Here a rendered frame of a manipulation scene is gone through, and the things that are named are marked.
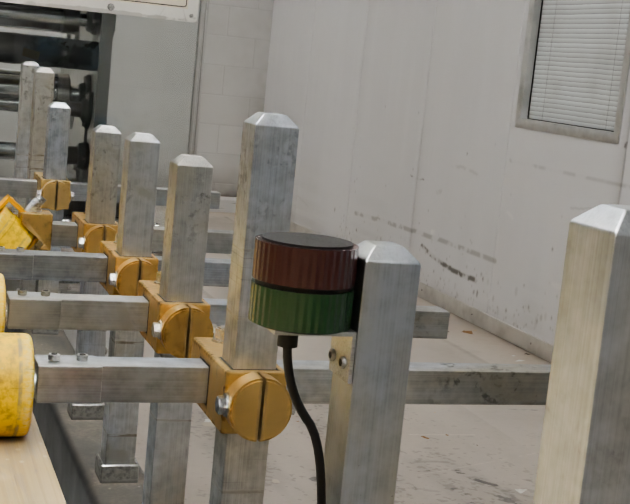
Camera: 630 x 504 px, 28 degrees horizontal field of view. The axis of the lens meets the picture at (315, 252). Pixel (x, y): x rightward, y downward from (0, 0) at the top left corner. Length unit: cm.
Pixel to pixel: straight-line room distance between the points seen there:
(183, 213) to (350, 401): 50
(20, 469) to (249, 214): 25
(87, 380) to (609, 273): 58
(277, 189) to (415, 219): 609
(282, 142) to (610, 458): 51
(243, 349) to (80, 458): 65
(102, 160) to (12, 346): 74
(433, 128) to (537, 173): 118
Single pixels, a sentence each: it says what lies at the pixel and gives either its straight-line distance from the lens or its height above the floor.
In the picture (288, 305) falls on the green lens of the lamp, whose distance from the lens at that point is 70.
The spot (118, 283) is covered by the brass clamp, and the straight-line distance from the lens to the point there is 143.
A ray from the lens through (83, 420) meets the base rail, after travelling 175.
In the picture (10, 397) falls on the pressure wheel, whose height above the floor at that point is 94.
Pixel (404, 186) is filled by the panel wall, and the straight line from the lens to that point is 720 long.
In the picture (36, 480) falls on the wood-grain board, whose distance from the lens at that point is 92.
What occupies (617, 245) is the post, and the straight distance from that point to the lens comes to 49.
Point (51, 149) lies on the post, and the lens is 218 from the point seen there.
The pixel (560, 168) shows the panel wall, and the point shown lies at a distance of 570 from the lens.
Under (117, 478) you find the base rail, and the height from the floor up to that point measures 71.
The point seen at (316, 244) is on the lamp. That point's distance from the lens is 70.
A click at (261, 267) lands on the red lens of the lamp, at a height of 109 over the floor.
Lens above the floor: 121
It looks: 8 degrees down
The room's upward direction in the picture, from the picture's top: 6 degrees clockwise
